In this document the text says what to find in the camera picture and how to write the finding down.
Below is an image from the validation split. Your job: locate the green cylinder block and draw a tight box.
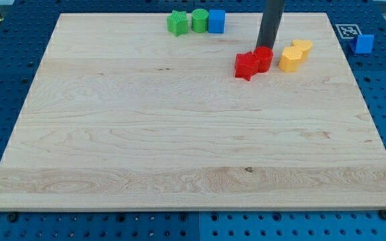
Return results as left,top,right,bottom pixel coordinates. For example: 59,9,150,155
192,9,209,33

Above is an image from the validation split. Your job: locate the wooden board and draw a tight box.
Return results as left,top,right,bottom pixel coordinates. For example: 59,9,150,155
0,13,386,212

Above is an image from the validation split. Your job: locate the yellow hexagon block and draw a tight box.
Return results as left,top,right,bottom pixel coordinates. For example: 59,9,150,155
278,46,302,72

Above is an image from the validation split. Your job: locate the yellow heart block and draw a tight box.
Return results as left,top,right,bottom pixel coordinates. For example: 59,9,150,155
292,39,313,63

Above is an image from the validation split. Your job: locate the green star block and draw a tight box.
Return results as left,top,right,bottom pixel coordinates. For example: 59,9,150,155
167,10,189,37

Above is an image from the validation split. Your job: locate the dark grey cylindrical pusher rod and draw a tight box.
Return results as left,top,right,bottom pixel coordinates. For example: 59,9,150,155
256,0,285,49

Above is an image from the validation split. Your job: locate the red cylinder block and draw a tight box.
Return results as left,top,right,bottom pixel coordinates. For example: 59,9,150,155
253,46,273,73

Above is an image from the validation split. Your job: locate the red star block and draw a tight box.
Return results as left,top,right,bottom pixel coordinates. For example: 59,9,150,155
235,52,260,81

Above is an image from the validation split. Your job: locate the white fiducial marker tag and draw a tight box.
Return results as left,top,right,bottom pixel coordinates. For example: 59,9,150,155
335,23,362,39

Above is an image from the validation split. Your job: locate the blue angle bracket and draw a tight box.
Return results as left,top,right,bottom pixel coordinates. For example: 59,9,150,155
348,34,375,54

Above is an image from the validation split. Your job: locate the blue cube block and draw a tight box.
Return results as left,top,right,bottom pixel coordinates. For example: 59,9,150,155
208,9,225,33

